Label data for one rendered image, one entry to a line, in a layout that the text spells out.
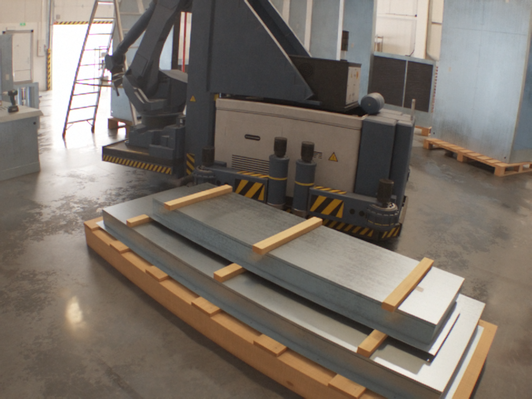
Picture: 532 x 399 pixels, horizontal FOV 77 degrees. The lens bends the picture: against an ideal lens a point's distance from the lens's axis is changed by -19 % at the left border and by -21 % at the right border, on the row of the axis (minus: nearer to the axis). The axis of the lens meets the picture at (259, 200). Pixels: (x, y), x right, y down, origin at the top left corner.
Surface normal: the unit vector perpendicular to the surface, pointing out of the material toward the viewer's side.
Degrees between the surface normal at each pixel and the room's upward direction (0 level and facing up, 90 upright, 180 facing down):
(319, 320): 0
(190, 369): 0
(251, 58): 90
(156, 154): 90
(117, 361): 0
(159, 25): 90
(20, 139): 90
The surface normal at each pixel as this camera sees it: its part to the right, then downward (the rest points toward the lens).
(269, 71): -0.41, 0.30
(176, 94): 0.18, 0.36
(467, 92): -0.88, 0.12
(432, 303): 0.07, -0.93
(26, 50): 0.75, 0.28
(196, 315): -0.66, 0.22
